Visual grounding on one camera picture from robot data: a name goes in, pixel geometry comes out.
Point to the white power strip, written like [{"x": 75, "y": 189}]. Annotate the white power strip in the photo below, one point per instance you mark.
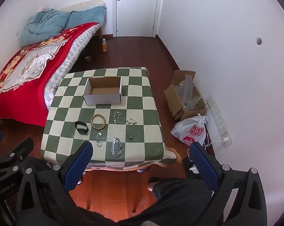
[{"x": 218, "y": 117}]

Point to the round wall hole cover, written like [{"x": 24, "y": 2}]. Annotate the round wall hole cover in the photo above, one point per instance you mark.
[{"x": 259, "y": 41}]

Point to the bed with patchwork sheet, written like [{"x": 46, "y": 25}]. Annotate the bed with patchwork sheet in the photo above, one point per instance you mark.
[{"x": 68, "y": 61}]

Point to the small black case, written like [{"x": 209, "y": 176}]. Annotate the small black case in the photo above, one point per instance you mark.
[{"x": 81, "y": 128}]

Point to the white plastic bag red print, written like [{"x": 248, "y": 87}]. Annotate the white plastic bag red print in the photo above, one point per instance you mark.
[{"x": 189, "y": 129}]

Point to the green checkered tablecloth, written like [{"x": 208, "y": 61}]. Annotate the green checkered tablecloth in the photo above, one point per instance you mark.
[{"x": 142, "y": 113}]

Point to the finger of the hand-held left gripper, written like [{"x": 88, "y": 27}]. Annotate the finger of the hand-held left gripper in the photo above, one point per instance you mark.
[{"x": 19, "y": 149}]

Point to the person's foot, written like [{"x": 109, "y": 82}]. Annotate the person's foot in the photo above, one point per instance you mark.
[{"x": 152, "y": 184}]

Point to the blue duvet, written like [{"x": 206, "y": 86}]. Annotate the blue duvet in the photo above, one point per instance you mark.
[{"x": 43, "y": 26}]

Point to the clear bubble wrap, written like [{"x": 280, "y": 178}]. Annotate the clear bubble wrap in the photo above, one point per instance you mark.
[{"x": 189, "y": 82}]

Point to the brown cardboard box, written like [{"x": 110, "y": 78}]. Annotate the brown cardboard box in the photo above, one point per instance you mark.
[{"x": 174, "y": 98}]

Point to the red floral blanket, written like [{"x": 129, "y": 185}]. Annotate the red floral blanket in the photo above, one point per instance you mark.
[{"x": 54, "y": 61}]

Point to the white cardboard box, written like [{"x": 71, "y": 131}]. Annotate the white cardboard box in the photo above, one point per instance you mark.
[{"x": 101, "y": 96}]

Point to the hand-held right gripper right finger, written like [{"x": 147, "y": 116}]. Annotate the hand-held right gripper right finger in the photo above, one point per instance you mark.
[{"x": 203, "y": 162}]

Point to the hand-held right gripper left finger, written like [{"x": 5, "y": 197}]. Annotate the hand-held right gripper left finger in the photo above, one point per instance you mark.
[{"x": 78, "y": 167}]

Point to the blue pillow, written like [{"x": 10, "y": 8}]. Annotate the blue pillow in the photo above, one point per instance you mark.
[{"x": 87, "y": 15}]

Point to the white charger plug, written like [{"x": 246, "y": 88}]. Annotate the white charger plug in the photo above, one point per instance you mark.
[{"x": 226, "y": 140}]

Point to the white door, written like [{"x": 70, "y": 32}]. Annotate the white door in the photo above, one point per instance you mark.
[{"x": 137, "y": 11}]

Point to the orange drink bottle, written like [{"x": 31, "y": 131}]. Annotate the orange drink bottle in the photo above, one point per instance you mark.
[{"x": 105, "y": 46}]

